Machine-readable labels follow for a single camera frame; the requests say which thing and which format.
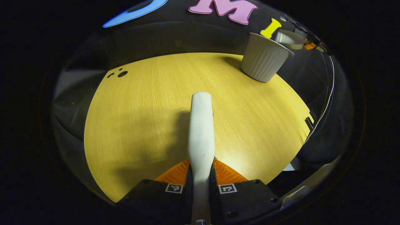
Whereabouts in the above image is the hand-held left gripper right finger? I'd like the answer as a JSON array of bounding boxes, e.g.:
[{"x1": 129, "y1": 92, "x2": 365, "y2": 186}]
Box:
[{"x1": 211, "y1": 158, "x2": 279, "y2": 225}]

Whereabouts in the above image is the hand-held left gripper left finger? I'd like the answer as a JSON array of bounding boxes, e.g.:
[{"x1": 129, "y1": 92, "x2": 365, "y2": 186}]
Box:
[{"x1": 117, "y1": 159, "x2": 192, "y2": 225}]

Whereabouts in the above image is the white dustpan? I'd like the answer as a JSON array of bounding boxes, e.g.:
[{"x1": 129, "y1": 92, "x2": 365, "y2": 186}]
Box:
[{"x1": 275, "y1": 29, "x2": 305, "y2": 50}]

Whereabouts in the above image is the white ribbed garbage bin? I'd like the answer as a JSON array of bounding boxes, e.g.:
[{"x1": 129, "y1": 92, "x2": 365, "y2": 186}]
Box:
[{"x1": 240, "y1": 32, "x2": 295, "y2": 83}]

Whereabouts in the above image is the small white broom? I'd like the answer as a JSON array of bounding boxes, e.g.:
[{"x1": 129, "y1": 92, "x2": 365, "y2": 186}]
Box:
[{"x1": 187, "y1": 92, "x2": 216, "y2": 225}]

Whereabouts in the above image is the thin white cable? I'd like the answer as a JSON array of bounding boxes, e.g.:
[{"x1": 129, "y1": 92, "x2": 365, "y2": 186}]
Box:
[{"x1": 304, "y1": 56, "x2": 335, "y2": 144}]

